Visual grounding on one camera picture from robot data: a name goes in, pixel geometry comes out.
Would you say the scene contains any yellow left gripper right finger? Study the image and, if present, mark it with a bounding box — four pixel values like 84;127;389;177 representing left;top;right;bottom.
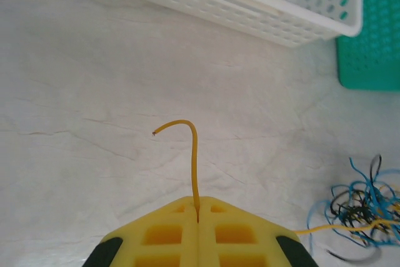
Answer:
198;196;319;267

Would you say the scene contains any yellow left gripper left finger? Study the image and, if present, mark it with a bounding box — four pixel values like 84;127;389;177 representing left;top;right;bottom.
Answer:
82;196;199;267

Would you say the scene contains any blue cable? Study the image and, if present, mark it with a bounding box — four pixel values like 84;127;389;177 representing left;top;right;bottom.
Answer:
331;157;400;249
306;199;334;255

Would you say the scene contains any black cable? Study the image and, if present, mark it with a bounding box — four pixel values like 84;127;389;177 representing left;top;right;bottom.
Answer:
325;246;383;263
331;153;400;236

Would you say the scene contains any yellow cable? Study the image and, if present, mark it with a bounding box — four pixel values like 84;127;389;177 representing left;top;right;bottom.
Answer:
151;119;400;237

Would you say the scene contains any teal plastic basket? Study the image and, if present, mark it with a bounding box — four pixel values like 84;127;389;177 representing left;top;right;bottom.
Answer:
336;0;400;91

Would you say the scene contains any white plastic basket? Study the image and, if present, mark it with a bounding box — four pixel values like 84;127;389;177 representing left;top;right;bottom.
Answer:
89;0;365;49

